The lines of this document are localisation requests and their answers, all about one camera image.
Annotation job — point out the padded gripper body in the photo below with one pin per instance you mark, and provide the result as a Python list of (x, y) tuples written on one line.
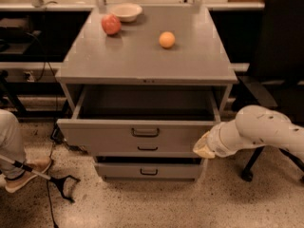
[(216, 141)]

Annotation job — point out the grey top drawer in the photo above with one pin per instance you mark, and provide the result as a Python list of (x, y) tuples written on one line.
[(134, 114)]

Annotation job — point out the grey drawer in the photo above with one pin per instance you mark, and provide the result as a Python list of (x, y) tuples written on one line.
[(149, 171), (145, 150), (134, 114)]

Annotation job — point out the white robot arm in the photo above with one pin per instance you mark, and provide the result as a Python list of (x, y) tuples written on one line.
[(254, 126)]

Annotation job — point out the grey metal drawer cabinet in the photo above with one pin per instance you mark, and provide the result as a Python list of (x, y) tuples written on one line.
[(135, 57)]

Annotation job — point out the grey bottom drawer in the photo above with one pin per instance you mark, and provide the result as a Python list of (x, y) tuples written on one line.
[(149, 171)]

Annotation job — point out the grey middle drawer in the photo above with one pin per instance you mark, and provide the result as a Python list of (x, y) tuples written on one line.
[(145, 150)]

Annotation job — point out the black office chair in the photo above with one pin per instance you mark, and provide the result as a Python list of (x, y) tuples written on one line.
[(276, 72)]

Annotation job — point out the orange fruit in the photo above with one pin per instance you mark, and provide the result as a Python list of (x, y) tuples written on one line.
[(167, 39)]

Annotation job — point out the black grabber reacher tool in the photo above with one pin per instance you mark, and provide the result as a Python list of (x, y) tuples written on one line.
[(59, 183)]

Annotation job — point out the red apple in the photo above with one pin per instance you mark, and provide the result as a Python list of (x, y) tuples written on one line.
[(111, 24)]

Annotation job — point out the white bowl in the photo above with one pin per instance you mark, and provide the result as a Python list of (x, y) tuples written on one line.
[(126, 12)]

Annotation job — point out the tan shoe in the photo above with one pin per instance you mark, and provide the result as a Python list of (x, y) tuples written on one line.
[(17, 178)]

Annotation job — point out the person leg beige trousers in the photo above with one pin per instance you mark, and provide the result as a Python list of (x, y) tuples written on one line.
[(11, 144)]

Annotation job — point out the wall power outlet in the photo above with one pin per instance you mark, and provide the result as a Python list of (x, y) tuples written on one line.
[(29, 76)]

